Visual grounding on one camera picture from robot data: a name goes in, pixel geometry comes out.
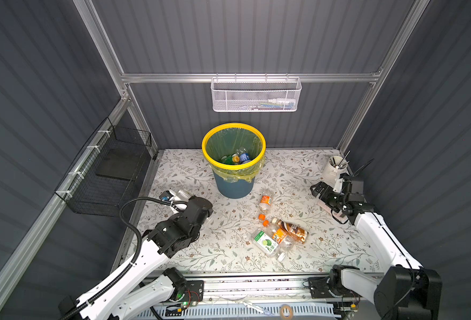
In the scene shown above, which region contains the orange cap clear bottle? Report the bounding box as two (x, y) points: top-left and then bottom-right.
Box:
(258, 214), (269, 227)

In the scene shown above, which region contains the white cup with tools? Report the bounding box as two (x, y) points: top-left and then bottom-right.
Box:
(322, 155), (349, 181)

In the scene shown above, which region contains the tape roll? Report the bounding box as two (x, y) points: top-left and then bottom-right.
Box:
(279, 304), (293, 320)

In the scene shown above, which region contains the black wire side basket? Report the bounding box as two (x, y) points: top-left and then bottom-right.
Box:
(55, 121), (154, 217)

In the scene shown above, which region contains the orange label bottle near lime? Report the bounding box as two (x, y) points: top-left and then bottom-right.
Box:
(266, 223), (295, 251)

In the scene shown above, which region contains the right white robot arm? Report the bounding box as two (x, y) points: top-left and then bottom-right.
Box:
(309, 173), (443, 319)

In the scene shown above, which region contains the white tube in basket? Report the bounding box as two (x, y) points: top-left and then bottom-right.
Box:
(261, 98), (297, 109)

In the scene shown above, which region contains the lime label clear bottle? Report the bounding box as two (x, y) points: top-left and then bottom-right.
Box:
(250, 229), (286, 263)

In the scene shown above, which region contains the brown tea bottle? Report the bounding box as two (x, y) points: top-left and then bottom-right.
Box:
(271, 217), (309, 244)

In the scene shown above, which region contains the white wire wall basket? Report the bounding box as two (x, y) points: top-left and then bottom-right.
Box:
(210, 77), (303, 113)

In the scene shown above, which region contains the green plastic bottle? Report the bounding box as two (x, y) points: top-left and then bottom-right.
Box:
(220, 155), (239, 165)

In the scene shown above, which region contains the teal bin yellow rim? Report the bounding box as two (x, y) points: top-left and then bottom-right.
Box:
(202, 123), (267, 199)

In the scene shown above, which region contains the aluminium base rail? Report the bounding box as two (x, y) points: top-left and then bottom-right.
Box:
(99, 273), (420, 305)

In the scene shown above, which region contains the orange label small bottle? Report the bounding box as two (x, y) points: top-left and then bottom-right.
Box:
(259, 189), (274, 212)

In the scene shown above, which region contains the blue label water bottle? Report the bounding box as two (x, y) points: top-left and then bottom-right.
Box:
(236, 147), (252, 165)

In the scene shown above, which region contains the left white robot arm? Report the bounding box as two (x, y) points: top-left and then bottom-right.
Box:
(59, 191), (214, 319)

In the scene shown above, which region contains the clear crushed bottle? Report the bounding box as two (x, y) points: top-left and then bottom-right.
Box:
(170, 190), (192, 203)

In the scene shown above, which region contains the floral table mat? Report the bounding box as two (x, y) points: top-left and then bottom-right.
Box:
(149, 149), (380, 273)

